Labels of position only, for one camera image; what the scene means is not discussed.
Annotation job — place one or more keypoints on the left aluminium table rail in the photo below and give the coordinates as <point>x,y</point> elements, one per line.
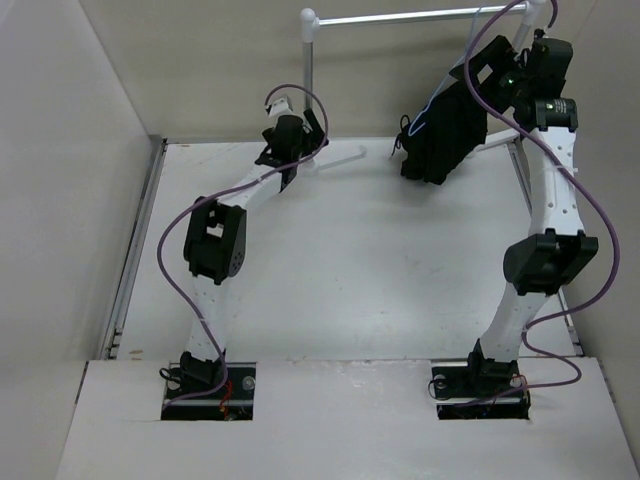
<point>116,318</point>

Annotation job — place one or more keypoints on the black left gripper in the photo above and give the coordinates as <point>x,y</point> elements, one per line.
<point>311,139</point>

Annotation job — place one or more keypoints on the black trousers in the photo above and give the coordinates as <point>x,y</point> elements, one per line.
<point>452,127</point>

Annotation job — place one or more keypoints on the white metal clothes rack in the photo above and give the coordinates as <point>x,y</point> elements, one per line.
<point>311,24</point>

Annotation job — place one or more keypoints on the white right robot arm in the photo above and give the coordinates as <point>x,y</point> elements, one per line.
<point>557,247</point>

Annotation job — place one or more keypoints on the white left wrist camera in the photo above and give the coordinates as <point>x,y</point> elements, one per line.
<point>280,106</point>

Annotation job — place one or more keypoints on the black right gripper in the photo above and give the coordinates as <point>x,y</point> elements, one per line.
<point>500,56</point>

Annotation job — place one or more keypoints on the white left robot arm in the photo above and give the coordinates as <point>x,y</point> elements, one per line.
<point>215,245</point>

